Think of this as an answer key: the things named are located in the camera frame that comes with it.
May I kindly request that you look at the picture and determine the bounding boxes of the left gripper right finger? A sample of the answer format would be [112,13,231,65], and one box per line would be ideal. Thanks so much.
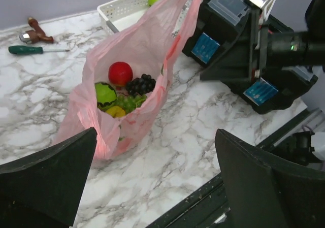
[215,129,324,227]

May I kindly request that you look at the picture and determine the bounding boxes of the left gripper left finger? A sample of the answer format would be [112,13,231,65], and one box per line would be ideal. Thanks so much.
[1,127,97,228]

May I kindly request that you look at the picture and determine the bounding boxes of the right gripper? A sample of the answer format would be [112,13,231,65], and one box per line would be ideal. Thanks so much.
[199,7,275,83]

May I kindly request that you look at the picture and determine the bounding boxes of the pink plastic bag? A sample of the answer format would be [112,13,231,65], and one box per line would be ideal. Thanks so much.
[53,0,202,159]

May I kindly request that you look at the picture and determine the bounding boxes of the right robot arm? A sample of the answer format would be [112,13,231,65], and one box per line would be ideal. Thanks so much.
[200,0,324,82]

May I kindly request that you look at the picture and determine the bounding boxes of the yellow fake lemon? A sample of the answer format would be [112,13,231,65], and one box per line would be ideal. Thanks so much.
[105,106,126,118]

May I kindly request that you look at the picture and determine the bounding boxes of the dark purple fake grapes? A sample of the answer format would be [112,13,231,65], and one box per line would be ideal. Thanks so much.
[125,74,156,95]

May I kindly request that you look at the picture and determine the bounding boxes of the green fake grapes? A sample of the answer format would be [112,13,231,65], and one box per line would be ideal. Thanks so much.
[113,94,147,114]

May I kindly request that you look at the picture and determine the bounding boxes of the red fake apple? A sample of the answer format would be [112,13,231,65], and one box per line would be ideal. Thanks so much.
[108,61,133,87]

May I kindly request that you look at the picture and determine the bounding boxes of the black plastic toolbox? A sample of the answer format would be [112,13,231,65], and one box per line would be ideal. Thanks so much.
[183,0,317,114]

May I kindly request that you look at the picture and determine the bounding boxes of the green fruit with black trim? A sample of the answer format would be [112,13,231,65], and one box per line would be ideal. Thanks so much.
[94,82,117,111]

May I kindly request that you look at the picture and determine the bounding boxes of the white perforated plastic basket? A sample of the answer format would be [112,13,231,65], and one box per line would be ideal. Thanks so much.
[97,0,204,34]

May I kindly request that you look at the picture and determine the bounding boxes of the brown metal faucet valve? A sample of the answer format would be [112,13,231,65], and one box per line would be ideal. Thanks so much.
[19,17,54,44]

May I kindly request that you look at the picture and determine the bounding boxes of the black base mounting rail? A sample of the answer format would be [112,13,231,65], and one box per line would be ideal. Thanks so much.
[151,109,324,227]

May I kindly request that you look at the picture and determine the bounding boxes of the green handled screwdriver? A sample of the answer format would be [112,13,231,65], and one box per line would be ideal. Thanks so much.
[8,45,70,55]

